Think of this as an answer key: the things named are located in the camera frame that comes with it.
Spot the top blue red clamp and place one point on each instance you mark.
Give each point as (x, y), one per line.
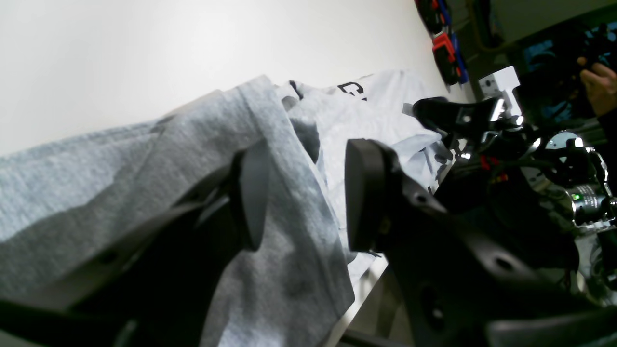
(437, 19)

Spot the person hand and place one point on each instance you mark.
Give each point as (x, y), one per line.
(601, 86)

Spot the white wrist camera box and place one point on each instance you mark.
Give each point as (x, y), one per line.
(502, 84)

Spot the grey T-shirt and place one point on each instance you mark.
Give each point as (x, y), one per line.
(66, 201)

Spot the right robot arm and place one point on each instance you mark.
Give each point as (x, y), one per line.
(543, 192)

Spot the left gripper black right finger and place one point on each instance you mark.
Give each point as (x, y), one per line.
(461, 285)

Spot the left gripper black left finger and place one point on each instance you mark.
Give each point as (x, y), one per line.
(153, 287)

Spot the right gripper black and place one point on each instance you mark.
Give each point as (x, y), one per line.
(479, 123)

